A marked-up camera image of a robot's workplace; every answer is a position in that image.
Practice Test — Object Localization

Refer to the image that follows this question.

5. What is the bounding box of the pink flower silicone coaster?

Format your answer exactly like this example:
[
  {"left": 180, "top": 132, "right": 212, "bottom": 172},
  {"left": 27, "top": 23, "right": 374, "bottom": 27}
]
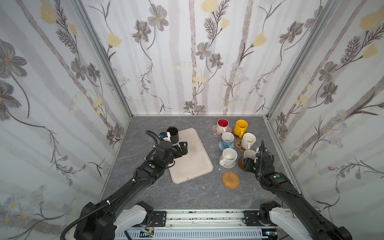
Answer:
[{"left": 212, "top": 125, "right": 232, "bottom": 138}]

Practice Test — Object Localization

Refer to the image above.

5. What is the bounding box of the plain white mug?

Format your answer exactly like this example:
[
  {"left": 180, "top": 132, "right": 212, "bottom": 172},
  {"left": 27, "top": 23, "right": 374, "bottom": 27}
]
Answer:
[{"left": 241, "top": 133, "right": 257, "bottom": 150}]

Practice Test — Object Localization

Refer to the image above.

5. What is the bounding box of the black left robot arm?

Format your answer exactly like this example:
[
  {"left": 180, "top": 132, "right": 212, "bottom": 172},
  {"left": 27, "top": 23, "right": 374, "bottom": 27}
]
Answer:
[{"left": 60, "top": 141, "right": 188, "bottom": 240}]

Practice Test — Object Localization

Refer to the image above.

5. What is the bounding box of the yellow mug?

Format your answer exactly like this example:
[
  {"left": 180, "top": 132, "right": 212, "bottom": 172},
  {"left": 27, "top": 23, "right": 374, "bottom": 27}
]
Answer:
[{"left": 233, "top": 120, "right": 248, "bottom": 137}]

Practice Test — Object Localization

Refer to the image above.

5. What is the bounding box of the speckled white mug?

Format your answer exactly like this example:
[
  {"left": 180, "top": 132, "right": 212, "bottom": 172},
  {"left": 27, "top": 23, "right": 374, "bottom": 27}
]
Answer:
[{"left": 219, "top": 148, "right": 238, "bottom": 169}]

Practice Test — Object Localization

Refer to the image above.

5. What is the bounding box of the white ventilated cable duct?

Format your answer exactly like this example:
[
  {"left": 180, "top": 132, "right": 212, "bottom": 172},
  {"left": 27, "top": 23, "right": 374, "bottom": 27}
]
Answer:
[{"left": 115, "top": 229, "right": 268, "bottom": 240}]

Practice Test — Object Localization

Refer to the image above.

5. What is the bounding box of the beige rectangular serving tray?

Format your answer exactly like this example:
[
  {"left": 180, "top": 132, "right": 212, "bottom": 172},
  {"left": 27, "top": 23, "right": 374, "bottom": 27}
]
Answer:
[{"left": 169, "top": 128, "right": 214, "bottom": 184}]

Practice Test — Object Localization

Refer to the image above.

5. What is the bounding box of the black mug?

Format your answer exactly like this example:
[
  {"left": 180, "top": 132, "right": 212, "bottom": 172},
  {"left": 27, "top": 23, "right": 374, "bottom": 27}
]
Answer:
[{"left": 166, "top": 127, "right": 179, "bottom": 144}]

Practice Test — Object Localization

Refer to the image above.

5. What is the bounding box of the glossy brown round coaster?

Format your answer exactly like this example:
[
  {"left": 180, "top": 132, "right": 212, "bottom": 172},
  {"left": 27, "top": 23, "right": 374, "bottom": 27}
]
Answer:
[{"left": 238, "top": 157, "right": 247, "bottom": 172}]

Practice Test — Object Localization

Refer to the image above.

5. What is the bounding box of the white mug grey rim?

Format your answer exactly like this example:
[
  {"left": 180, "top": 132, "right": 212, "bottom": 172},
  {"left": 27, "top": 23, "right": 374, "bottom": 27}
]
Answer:
[{"left": 243, "top": 150, "right": 256, "bottom": 164}]

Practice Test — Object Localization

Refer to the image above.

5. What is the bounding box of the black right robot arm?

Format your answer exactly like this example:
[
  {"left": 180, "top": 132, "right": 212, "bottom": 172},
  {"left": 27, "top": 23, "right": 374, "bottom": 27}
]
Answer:
[{"left": 241, "top": 150, "right": 352, "bottom": 240}]

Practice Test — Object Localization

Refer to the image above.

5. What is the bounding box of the left black corrugated cable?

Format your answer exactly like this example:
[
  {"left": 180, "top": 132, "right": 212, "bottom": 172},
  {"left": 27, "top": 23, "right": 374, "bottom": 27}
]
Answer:
[{"left": 144, "top": 129, "right": 163, "bottom": 161}]

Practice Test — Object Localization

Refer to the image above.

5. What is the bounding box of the wicker rattan round coaster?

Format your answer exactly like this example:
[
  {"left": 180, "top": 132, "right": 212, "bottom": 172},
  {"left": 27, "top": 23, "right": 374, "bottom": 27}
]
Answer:
[{"left": 222, "top": 172, "right": 240, "bottom": 190}]

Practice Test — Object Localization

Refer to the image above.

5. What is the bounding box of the blue patterned mug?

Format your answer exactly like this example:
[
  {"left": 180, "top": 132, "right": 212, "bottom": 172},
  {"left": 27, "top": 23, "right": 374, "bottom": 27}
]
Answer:
[{"left": 221, "top": 132, "right": 235, "bottom": 143}]

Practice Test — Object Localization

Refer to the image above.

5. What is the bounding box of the white mug red inside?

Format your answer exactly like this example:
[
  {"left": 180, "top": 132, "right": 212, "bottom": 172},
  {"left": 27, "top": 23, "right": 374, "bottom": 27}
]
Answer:
[{"left": 215, "top": 119, "right": 229, "bottom": 134}]

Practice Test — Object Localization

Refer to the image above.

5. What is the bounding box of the light blue woven coaster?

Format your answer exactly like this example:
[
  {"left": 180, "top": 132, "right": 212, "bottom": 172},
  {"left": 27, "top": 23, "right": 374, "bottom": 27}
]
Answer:
[{"left": 219, "top": 141, "right": 234, "bottom": 151}]

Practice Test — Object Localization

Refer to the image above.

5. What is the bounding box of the brown paw cork coaster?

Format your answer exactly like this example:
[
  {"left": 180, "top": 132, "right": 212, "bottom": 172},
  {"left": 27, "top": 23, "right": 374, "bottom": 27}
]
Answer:
[{"left": 235, "top": 139, "right": 246, "bottom": 154}]

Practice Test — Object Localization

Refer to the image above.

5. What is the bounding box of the plain wooden round coaster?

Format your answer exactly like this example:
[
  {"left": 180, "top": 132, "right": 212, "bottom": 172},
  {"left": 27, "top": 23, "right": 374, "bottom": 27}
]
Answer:
[{"left": 232, "top": 131, "right": 247, "bottom": 139}]

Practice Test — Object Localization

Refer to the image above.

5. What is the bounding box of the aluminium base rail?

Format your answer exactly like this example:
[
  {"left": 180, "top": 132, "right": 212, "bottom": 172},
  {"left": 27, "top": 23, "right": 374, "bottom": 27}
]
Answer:
[{"left": 80, "top": 209, "right": 334, "bottom": 240}]

